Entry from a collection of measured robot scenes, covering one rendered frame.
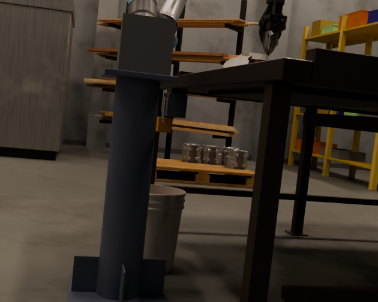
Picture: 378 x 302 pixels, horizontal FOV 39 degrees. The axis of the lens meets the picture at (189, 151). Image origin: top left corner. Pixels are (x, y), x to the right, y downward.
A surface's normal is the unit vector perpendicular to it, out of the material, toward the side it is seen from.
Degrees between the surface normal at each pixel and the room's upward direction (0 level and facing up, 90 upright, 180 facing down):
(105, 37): 90
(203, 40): 90
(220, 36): 90
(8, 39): 90
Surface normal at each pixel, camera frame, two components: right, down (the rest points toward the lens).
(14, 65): 0.20, 0.10
